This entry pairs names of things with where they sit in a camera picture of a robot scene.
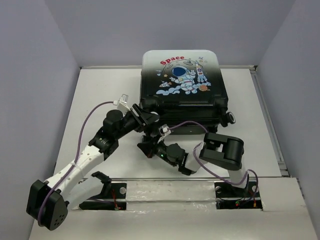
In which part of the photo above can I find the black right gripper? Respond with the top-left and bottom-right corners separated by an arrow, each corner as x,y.
137,133 -> 177,166

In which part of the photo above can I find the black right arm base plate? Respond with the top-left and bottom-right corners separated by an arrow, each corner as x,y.
215,181 -> 263,210

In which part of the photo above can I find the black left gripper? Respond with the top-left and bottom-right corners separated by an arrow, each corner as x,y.
114,103 -> 160,140

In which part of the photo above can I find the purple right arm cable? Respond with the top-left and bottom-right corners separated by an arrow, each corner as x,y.
166,120 -> 260,208

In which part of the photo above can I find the aluminium table edge rail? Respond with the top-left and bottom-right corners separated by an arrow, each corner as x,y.
250,65 -> 291,178

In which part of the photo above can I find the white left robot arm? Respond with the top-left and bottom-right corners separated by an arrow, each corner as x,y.
26,104 -> 160,231

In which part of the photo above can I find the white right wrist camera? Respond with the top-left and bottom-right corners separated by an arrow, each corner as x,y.
158,124 -> 172,142

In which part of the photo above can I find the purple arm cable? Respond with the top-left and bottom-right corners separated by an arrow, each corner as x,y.
36,99 -> 126,227
166,120 -> 260,208

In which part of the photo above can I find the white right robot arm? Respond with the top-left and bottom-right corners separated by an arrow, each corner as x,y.
137,133 -> 249,196

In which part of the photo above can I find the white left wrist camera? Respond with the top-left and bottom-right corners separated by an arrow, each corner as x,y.
112,94 -> 130,115

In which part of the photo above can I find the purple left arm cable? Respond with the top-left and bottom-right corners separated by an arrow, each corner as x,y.
36,99 -> 126,227

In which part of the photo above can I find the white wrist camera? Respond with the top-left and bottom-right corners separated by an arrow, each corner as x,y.
158,124 -> 172,142
112,94 -> 130,115

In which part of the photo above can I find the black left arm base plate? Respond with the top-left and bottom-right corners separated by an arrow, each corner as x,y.
78,171 -> 127,211

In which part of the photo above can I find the black space-print kids suitcase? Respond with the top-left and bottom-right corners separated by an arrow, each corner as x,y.
139,49 -> 236,135

